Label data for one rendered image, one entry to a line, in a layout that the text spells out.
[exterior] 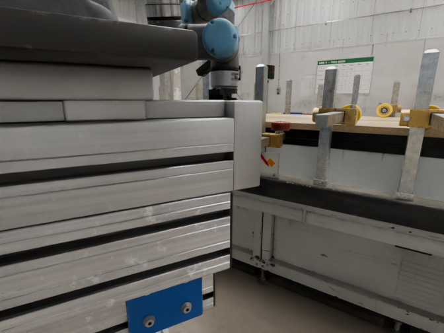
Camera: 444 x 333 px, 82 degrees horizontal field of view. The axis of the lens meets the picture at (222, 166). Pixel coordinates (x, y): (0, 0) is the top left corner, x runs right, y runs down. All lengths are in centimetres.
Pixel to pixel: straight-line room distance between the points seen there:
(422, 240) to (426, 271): 32
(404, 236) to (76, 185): 97
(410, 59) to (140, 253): 806
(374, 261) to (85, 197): 125
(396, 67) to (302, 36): 264
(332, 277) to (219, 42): 118
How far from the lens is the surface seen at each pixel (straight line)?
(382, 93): 812
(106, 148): 22
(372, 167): 117
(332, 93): 94
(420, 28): 831
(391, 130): 113
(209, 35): 60
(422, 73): 93
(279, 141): 100
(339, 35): 847
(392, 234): 104
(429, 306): 143
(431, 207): 96
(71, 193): 23
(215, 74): 71
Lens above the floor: 99
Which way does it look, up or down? 14 degrees down
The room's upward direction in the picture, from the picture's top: straight up
